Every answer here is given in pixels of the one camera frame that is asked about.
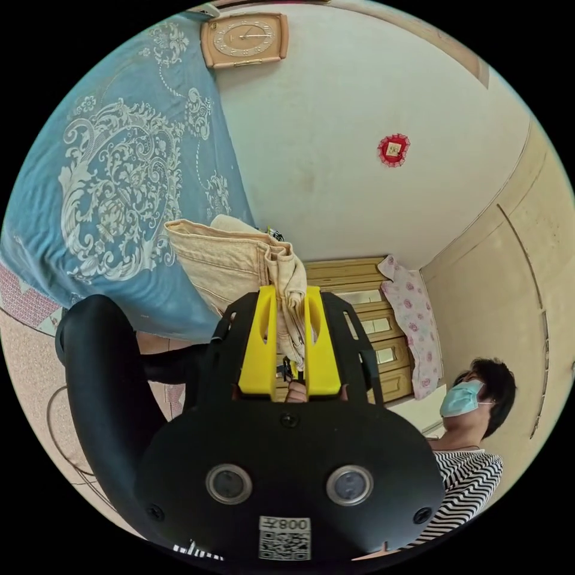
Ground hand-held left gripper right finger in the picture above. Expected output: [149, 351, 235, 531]
[304, 286, 341, 399]

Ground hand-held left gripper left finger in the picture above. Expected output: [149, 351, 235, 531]
[238, 286, 279, 401]

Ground pink jeans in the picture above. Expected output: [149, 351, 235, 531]
[164, 214, 309, 374]

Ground wooden cupboard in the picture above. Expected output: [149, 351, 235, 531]
[302, 256, 419, 405]

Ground white floral cloth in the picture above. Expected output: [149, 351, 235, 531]
[377, 254, 444, 402]

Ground person's body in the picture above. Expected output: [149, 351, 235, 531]
[55, 294, 518, 561]

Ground bed with blue patterned sheet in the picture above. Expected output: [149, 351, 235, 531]
[0, 13, 259, 343]

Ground red round wall ornament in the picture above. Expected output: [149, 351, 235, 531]
[377, 132, 411, 168]

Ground pink square wall clock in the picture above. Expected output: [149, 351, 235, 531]
[200, 12, 289, 69]

